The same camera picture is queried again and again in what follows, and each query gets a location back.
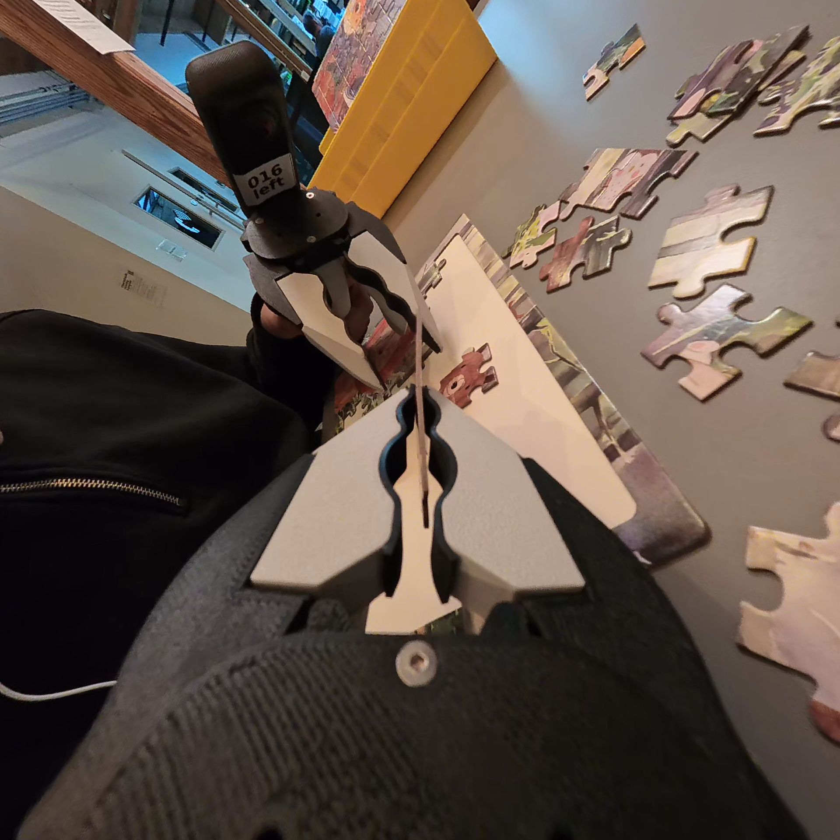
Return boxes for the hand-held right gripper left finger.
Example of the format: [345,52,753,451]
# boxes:
[249,386,421,599]

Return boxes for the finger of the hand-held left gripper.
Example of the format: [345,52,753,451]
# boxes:
[276,269,388,393]
[348,228,444,355]

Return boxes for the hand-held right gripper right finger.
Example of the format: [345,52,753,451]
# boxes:
[420,386,587,618]

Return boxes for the printed frame puzzle tray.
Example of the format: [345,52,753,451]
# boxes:
[322,213,711,634]

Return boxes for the plain brown puzzle piece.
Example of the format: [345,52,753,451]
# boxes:
[413,315,435,529]

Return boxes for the joined bear face puzzle pieces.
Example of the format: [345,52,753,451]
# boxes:
[438,344,497,409]

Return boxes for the person's left forearm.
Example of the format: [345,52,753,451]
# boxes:
[246,295,342,434]

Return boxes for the person's left hand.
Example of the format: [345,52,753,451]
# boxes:
[343,276,376,347]

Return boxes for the assembled lion puzzle section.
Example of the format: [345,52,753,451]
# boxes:
[333,276,447,435]

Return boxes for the white glass door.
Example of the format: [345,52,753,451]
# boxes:
[121,151,245,252]

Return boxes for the puzzle box with pictures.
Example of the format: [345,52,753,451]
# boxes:
[311,0,409,135]

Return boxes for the wooden column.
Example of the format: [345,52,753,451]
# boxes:
[0,0,231,188]

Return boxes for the yellow plastic bin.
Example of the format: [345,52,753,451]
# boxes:
[308,0,498,221]

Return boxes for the white paper label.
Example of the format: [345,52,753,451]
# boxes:
[33,0,137,55]

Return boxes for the person in black jacket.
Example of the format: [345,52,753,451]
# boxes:
[0,308,329,840]

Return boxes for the scattered loose puzzle pieces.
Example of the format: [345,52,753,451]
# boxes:
[502,23,840,746]

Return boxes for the white cable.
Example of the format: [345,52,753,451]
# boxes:
[0,679,119,703]

